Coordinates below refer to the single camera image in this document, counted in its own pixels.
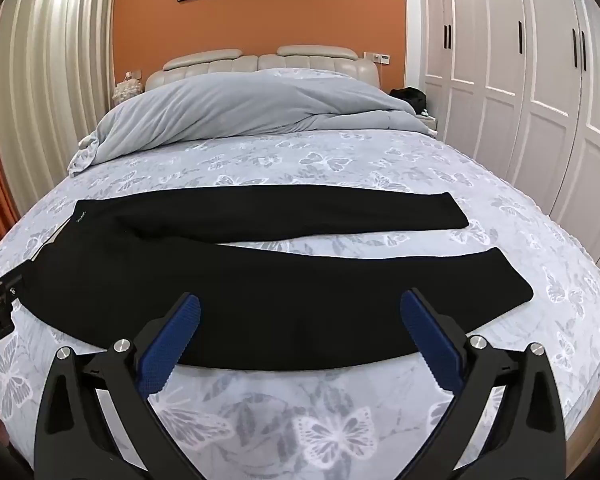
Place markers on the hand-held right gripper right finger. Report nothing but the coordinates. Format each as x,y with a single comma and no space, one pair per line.
430,340

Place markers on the white nightstand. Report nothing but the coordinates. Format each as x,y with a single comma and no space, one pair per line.
427,121

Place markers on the butterfly print bed sheet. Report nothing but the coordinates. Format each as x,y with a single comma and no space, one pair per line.
340,160

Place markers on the black pants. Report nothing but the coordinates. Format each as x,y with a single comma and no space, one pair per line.
280,280

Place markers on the white curtain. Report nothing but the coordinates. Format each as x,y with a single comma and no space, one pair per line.
60,85

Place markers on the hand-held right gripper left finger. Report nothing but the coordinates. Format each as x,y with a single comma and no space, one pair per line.
172,340

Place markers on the white flower bouquet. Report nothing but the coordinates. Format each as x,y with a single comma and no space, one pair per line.
126,91

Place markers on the white wall socket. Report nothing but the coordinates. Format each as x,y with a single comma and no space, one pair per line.
133,74

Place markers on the white wall switch panel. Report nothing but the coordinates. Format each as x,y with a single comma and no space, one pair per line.
377,57

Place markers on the white wardrobe doors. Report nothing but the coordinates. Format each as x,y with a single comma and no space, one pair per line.
520,85

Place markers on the beige padded headboard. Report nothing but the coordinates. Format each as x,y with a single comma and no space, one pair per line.
215,62

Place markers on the grey duvet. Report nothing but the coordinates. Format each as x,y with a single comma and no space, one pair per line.
240,105

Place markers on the black bag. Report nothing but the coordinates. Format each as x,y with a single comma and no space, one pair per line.
410,99

